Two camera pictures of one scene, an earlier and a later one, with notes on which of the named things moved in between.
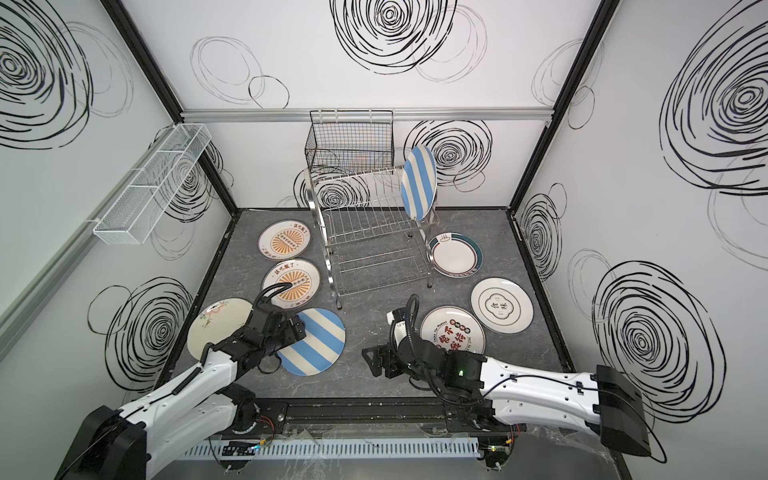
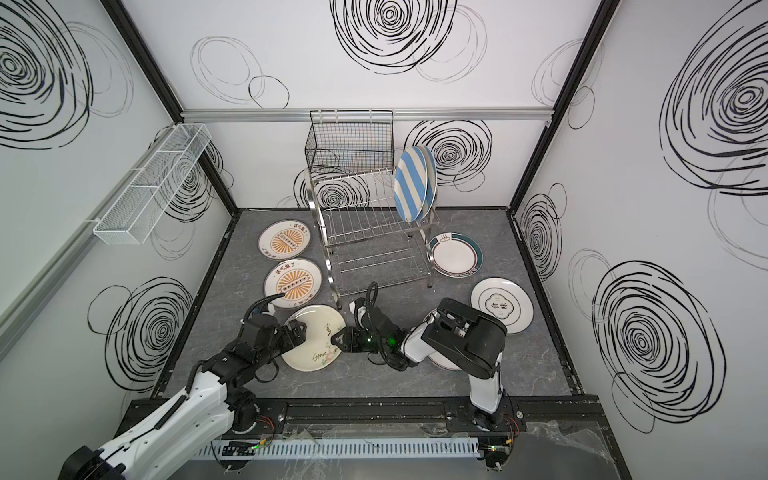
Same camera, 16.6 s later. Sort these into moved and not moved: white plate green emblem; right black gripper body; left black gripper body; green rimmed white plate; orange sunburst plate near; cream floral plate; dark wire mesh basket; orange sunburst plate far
Moved: cream floral plate; right black gripper body
Not moved: left black gripper body; green rimmed white plate; orange sunburst plate near; dark wire mesh basket; white plate green emblem; orange sunburst plate far
